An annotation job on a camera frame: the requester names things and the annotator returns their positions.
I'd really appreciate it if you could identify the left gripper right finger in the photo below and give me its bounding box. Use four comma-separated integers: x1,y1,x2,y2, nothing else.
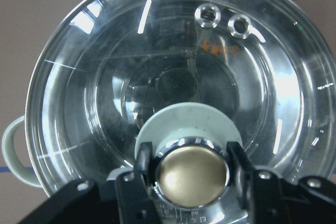
226,142,254,208

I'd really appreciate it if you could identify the glass pot lid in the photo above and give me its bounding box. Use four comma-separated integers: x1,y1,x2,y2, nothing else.
25,0,335,223

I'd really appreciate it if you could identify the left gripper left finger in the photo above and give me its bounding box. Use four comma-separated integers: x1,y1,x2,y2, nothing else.
134,142,153,187

